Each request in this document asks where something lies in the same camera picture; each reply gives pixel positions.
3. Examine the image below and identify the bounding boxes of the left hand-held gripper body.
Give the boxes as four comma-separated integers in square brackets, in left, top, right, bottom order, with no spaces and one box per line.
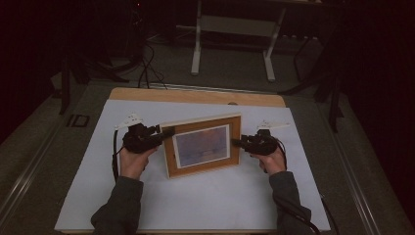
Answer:
[114,113,163,155]

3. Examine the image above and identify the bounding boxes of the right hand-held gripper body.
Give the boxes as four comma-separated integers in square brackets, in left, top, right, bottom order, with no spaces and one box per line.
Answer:
[242,119,291,157]

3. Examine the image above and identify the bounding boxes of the wooden picture frame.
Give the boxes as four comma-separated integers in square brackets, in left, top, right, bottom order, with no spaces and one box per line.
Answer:
[160,112,244,180]

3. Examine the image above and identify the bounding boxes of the person's right hand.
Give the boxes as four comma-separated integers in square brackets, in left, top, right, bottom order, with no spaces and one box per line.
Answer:
[250,146,289,177]

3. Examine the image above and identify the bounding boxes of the person's left hand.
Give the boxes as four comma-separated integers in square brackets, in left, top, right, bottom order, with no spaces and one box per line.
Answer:
[118,144,160,181]

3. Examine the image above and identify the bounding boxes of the white table mat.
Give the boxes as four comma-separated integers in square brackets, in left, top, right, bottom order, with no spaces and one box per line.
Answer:
[54,99,331,233]

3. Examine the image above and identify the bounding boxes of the black metal stand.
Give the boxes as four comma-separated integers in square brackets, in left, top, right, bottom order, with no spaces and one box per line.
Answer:
[58,48,130,116]
[278,28,346,134]

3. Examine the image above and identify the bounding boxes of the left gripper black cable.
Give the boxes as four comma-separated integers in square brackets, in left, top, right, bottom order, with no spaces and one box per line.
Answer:
[111,129,127,182]

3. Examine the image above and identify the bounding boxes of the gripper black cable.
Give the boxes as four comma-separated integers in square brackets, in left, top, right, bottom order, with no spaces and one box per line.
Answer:
[111,129,127,182]
[275,137,341,235]

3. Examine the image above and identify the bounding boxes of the black floor bracket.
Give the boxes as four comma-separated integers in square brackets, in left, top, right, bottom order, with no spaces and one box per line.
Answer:
[66,114,91,128]

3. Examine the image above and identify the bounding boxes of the black floor cables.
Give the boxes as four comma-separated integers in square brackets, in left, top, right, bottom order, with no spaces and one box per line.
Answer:
[136,41,169,90]

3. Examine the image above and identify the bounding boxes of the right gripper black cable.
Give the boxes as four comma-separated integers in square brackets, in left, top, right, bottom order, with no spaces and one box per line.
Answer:
[275,137,341,235]

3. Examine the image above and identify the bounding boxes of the metal floor rail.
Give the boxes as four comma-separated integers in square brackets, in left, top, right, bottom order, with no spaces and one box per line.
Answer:
[321,97,384,235]
[0,120,64,217]

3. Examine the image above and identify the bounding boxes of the white metal desk frame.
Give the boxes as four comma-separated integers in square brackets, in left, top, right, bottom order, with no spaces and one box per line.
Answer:
[190,0,289,83]

